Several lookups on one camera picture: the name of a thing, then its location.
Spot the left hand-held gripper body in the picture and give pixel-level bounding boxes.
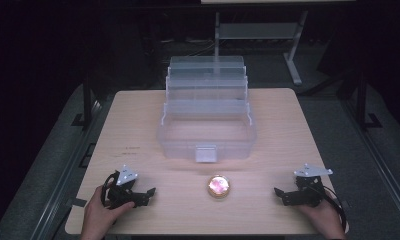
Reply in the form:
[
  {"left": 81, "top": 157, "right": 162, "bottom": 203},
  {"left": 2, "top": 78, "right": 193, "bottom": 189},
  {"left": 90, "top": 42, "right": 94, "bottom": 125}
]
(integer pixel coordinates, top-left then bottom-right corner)
[{"left": 105, "top": 164, "right": 144, "bottom": 210}]

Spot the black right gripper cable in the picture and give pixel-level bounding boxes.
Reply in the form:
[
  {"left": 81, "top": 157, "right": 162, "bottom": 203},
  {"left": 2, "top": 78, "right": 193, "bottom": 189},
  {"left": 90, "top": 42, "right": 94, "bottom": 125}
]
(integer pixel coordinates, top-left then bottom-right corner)
[{"left": 316, "top": 184, "right": 348, "bottom": 232}]

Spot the aluminium frame rail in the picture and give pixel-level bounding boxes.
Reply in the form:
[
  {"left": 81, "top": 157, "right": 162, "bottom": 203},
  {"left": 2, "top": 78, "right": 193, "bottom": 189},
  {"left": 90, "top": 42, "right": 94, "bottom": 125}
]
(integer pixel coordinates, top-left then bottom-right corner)
[
  {"left": 340, "top": 98, "right": 400, "bottom": 231},
  {"left": 29, "top": 99, "right": 104, "bottom": 240}
]

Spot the person's right hand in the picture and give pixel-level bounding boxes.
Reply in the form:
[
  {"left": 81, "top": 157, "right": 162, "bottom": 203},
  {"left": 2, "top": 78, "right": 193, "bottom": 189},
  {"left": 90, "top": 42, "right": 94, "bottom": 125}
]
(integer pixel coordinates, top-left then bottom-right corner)
[{"left": 296, "top": 190, "right": 348, "bottom": 240}]

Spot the person's left hand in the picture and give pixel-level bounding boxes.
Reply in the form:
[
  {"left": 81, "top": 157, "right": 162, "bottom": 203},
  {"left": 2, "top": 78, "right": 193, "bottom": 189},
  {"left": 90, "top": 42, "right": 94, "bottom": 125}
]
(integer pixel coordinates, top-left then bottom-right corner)
[{"left": 79, "top": 185, "right": 136, "bottom": 240}]

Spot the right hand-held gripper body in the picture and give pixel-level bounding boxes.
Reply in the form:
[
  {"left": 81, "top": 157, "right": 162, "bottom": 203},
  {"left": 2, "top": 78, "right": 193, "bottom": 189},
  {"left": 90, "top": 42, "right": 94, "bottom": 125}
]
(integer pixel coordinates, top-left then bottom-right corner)
[{"left": 293, "top": 162, "right": 334, "bottom": 208}]

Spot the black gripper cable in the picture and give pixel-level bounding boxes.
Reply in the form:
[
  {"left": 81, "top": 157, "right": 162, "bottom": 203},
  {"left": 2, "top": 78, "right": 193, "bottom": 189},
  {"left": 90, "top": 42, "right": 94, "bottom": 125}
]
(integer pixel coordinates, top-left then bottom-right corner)
[
  {"left": 316, "top": 184, "right": 348, "bottom": 232},
  {"left": 100, "top": 171, "right": 122, "bottom": 208}
]

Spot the clear plastic tiered storage box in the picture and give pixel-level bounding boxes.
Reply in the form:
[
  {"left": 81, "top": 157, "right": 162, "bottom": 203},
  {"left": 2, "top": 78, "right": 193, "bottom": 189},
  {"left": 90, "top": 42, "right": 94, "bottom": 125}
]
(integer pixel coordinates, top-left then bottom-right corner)
[{"left": 156, "top": 55, "right": 258, "bottom": 164}]

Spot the grey metal stand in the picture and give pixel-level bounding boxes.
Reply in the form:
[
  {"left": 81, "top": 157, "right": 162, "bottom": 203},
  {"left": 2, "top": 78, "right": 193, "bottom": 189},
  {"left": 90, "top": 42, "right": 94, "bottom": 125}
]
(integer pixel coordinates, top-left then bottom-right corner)
[{"left": 213, "top": 9, "right": 310, "bottom": 86}]

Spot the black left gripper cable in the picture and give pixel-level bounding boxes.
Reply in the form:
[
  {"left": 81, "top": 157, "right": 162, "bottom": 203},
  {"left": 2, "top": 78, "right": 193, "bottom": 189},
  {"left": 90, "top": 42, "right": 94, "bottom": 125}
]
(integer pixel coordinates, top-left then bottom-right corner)
[{"left": 100, "top": 171, "right": 122, "bottom": 208}]

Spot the black metal post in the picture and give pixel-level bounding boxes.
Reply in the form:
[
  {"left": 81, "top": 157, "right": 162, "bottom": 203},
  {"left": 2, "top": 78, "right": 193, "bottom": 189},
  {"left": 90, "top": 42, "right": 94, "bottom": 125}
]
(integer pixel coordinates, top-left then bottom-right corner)
[
  {"left": 71, "top": 75, "right": 94, "bottom": 128},
  {"left": 356, "top": 72, "right": 384, "bottom": 130}
]

